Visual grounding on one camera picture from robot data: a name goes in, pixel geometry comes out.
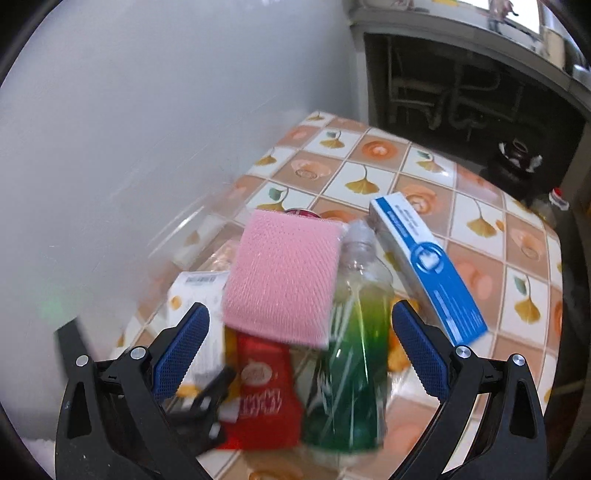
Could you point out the cooking oil bottle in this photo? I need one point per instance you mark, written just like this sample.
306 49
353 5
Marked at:
551 207

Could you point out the red snack packet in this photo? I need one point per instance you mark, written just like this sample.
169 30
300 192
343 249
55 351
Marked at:
265 397

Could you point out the pink mesh sponge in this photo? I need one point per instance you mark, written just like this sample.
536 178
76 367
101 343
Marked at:
281 277

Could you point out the concrete kitchen counter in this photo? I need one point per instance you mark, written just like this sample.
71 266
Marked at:
461 21

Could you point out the grey drain pipes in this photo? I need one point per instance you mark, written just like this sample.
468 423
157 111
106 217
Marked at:
443 101

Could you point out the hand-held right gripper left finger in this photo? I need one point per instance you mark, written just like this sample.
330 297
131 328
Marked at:
178 350

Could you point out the red drink can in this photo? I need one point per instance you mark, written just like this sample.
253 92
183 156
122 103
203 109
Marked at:
302 212

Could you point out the green liquid plastic bottle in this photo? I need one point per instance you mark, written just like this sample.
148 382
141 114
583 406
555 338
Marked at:
355 369

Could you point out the ginkgo print tablecloth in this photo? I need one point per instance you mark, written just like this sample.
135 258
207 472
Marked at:
392 180

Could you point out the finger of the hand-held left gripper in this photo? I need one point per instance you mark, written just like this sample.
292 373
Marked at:
69 339
214 392

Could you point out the dark brown ceramic jar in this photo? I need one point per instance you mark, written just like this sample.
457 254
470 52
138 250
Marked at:
512 166

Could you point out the orange peel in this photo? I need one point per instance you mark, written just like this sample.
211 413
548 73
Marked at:
397 350

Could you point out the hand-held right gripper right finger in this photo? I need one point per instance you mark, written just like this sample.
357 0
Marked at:
422 353

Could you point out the white carton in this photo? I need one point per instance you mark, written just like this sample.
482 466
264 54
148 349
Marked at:
194 286

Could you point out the blue white cardboard box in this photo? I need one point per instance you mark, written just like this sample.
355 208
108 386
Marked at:
438 272

